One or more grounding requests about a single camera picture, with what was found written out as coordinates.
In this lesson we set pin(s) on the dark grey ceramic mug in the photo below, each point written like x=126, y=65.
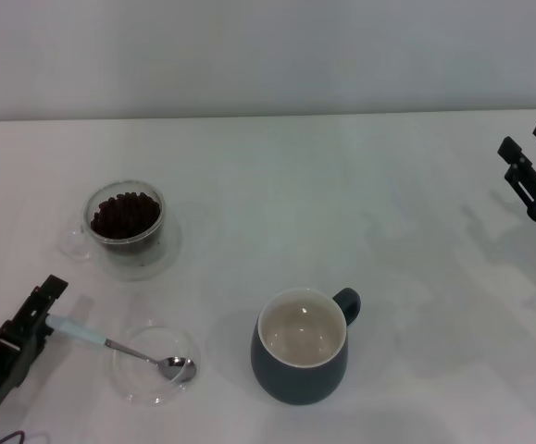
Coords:
x=295, y=381

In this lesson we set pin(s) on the clear glass cup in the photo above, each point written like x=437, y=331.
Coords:
x=92, y=246

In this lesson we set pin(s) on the coffee beans pile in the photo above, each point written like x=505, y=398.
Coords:
x=126, y=217

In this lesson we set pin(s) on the small clear glass dish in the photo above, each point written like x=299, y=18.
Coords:
x=133, y=379

